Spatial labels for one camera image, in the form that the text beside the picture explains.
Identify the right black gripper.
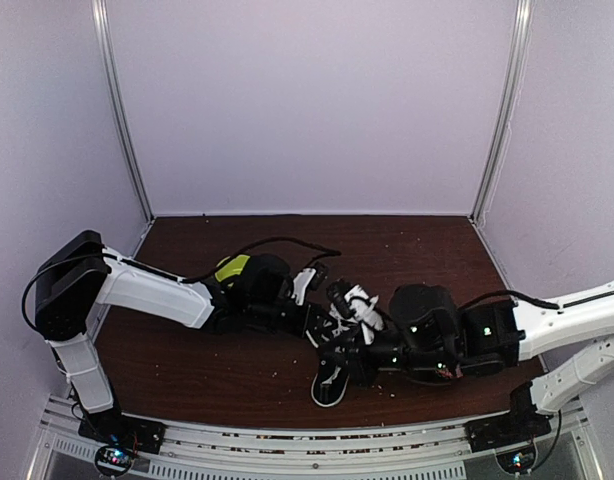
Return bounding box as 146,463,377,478
317,324,455,389

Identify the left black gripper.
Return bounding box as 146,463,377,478
248,298,339,341

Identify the black white canvas sneaker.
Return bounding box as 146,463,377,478
307,306,361,408

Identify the white shoelace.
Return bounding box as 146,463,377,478
329,284,385,346

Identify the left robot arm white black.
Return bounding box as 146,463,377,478
24,230,332,444

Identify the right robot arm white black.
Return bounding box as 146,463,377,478
308,280,614,408

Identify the green plastic bowl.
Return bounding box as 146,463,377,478
214,254,250,283

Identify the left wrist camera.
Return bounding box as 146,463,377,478
241,252,331,306

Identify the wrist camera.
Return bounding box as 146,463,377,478
241,252,331,306
326,279,461,351

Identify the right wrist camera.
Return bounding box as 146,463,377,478
326,279,461,351

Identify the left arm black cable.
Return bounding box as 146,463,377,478
20,235,343,336

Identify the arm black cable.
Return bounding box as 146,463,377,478
461,289,563,466
20,235,343,336

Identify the aluminium front rail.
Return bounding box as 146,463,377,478
26,394,603,480

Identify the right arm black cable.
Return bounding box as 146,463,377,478
461,289,563,466

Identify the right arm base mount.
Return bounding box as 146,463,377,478
464,412,551,477

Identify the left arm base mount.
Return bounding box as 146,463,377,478
78,417,166,477

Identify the right aluminium frame post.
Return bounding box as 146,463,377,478
471,0,534,227

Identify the aluminium frame post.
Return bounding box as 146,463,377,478
91,0,156,223
471,0,534,227

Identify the left aluminium frame post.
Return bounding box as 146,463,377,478
91,0,156,223

